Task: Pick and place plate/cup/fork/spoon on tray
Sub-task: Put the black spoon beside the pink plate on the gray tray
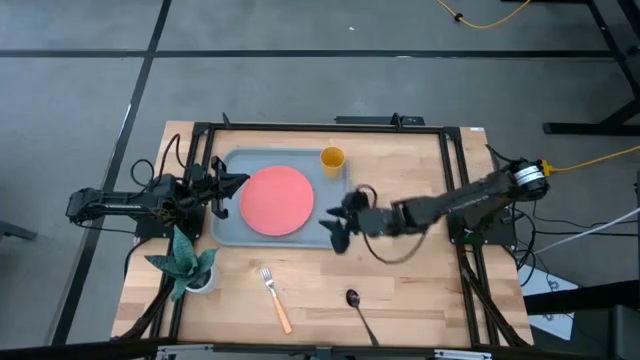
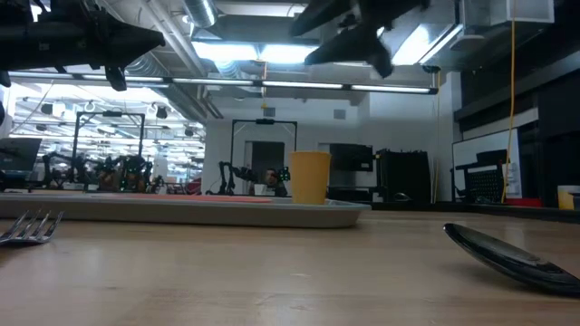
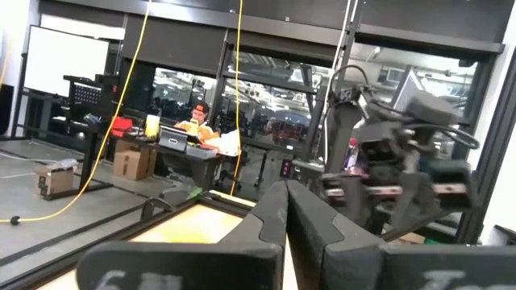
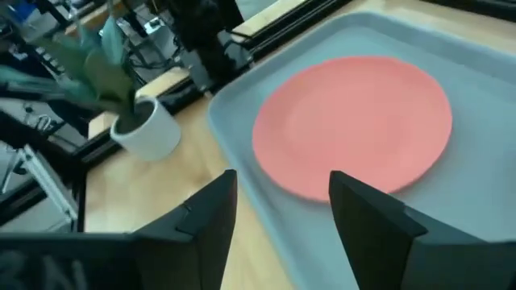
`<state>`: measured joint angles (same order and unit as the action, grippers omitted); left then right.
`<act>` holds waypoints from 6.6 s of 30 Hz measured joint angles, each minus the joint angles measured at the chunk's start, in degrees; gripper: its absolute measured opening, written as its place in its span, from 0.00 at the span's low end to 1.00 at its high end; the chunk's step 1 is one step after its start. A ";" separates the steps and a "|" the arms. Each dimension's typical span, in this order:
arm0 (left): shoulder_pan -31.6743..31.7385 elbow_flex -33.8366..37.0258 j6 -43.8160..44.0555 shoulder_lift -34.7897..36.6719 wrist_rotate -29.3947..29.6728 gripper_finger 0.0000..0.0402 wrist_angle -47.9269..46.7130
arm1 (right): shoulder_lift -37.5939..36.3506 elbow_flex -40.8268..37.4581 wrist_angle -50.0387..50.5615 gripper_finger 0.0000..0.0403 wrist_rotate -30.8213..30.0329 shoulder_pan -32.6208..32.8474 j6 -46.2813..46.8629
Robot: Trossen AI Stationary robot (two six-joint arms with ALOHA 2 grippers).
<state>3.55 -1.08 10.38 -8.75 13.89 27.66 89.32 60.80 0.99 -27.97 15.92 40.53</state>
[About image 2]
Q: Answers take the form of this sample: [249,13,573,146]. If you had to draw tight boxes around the left arm's black gripper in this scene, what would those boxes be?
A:
[48,0,167,92]

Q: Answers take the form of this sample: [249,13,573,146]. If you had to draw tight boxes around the right arm's black gripper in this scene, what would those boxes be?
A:
[288,0,431,79]

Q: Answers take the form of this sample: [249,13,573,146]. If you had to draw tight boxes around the yellow plastic cup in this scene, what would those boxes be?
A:
[288,149,334,206]

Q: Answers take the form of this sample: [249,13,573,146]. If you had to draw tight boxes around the fork with wooden handle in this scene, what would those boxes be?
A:
[0,208,65,248]

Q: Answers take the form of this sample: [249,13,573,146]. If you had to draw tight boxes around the black spoon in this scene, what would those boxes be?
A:
[442,222,580,300]

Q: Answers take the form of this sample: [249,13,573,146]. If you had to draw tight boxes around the grey plastic tray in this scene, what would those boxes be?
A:
[0,191,373,230]

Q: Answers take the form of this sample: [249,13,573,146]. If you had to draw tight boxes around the small yellow background cup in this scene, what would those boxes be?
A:
[556,189,575,211]

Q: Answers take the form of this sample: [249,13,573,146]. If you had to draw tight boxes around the long fluorescent light bar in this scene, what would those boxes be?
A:
[7,70,440,97]

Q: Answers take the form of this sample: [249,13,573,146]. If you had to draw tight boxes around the dark computer monitor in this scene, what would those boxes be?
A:
[0,137,43,174]

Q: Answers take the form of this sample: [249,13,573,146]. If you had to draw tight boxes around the person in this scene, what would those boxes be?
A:
[264,168,288,197]

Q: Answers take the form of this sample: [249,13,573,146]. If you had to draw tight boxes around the black cabinet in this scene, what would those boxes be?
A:
[374,148,432,204]

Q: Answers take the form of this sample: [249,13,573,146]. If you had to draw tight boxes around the background black robot arms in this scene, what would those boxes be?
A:
[206,159,259,197]

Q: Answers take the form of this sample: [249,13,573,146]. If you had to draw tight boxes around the whiteboard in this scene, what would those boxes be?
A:
[451,128,523,199]

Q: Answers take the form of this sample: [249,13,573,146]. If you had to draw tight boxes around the black pegboard cart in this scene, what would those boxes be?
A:
[449,149,509,204]

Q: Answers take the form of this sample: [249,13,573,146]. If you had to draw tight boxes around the large black rig frame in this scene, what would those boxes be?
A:
[71,110,147,191]

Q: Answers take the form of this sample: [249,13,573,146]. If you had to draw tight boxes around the silver ventilation duct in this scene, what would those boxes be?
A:
[181,0,219,29]

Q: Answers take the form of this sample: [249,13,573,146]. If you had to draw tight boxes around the black wall screen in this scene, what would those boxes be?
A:
[328,142,374,173]

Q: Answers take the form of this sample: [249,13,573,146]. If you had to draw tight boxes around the hanging yellow cable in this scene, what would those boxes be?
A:
[499,0,518,205]

